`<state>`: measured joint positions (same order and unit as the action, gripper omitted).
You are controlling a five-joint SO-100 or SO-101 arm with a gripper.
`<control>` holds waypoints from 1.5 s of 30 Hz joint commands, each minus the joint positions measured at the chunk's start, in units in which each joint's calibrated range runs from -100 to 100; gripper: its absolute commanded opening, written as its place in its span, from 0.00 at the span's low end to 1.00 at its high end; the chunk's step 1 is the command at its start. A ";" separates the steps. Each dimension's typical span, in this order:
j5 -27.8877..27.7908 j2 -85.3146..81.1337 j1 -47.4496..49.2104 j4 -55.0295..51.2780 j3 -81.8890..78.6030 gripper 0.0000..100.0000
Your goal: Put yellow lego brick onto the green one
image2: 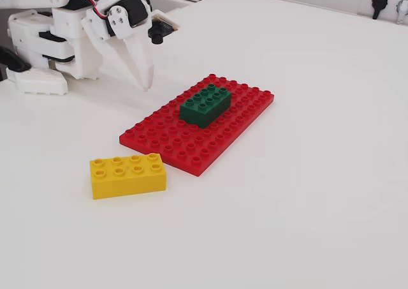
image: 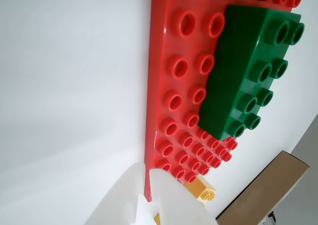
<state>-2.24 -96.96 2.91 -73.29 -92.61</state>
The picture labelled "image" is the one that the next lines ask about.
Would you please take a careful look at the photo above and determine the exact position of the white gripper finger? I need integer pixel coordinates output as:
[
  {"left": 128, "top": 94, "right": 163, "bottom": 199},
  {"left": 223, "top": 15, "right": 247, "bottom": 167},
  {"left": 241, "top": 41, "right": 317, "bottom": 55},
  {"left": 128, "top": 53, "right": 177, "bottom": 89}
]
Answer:
[
  {"left": 148, "top": 168, "right": 216, "bottom": 225},
  {"left": 83, "top": 162, "right": 159, "bottom": 225}
]

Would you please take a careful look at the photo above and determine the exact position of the yellow lego brick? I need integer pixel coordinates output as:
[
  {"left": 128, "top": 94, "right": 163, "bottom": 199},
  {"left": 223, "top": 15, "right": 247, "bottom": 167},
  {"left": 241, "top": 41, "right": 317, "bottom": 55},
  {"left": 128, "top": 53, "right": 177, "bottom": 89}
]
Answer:
[{"left": 154, "top": 175, "right": 217, "bottom": 225}]

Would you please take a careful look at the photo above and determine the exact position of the green lego brick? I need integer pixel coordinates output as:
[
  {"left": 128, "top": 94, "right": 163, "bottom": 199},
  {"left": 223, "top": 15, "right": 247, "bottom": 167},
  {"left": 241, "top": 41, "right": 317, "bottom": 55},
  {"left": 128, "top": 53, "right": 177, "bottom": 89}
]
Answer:
[{"left": 197, "top": 4, "right": 305, "bottom": 141}]

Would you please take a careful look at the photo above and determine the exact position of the red lego baseplate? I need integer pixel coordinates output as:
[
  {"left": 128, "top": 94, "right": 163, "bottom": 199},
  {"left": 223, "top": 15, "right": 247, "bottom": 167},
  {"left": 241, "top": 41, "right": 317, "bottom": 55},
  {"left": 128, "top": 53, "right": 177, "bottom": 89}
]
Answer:
[{"left": 143, "top": 0, "right": 304, "bottom": 203}]

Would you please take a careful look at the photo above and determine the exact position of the brown cardboard box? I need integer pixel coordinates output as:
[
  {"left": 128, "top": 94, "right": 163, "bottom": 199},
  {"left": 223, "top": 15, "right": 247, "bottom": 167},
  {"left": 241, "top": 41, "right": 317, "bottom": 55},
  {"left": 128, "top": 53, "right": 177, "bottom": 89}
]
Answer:
[{"left": 215, "top": 150, "right": 310, "bottom": 225}]

